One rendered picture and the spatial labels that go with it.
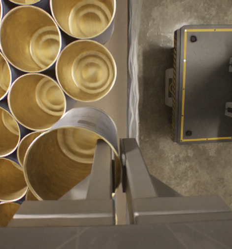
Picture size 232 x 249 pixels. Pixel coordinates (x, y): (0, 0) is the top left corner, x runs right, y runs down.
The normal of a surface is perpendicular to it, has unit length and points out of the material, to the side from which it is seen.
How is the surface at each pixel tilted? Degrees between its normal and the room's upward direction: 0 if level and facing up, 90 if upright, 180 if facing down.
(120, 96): 3
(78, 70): 2
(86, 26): 2
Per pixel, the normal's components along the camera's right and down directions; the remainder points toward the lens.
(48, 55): 0.04, 0.27
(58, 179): 0.61, -0.77
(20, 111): 0.92, -0.39
